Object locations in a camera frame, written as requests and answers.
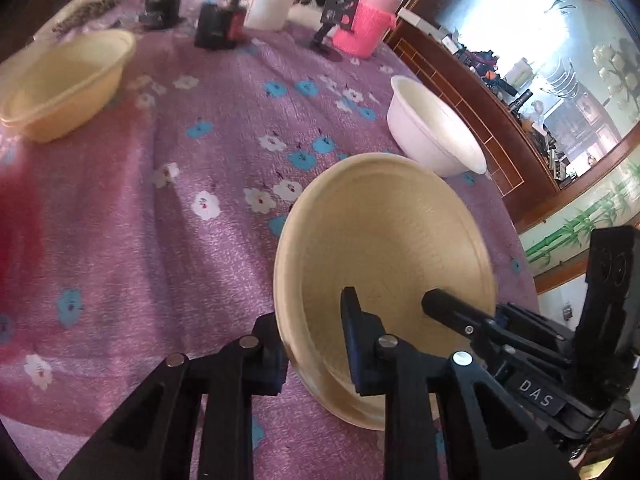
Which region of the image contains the beige shallow plate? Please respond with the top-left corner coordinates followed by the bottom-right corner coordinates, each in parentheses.
top-left (273, 153), bottom-right (497, 430)

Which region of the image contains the beige ribbed plastic bowl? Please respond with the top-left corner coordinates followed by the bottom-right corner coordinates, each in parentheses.
top-left (1, 29), bottom-right (137, 143)

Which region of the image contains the leopard print cloth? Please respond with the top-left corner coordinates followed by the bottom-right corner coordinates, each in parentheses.
top-left (50, 0), bottom-right (119, 35)

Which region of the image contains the pink knitted bottle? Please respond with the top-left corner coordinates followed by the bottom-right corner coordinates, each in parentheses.
top-left (332, 0), bottom-right (402, 58)

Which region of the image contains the black jar with cork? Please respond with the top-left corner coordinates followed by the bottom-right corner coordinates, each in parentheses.
top-left (194, 0), bottom-right (248, 51)

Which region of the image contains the black cylindrical motor device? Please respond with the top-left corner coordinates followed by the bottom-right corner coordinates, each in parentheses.
top-left (139, 0), bottom-right (181, 30)

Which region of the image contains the floral pink tablecloth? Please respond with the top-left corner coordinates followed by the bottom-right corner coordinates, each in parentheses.
top-left (0, 0), bottom-right (539, 480)

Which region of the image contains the white foam bowl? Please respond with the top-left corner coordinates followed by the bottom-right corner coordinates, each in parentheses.
top-left (387, 76), bottom-right (487, 178)

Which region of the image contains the black phone stand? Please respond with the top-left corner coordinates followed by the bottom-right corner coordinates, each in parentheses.
top-left (308, 0), bottom-right (359, 63)

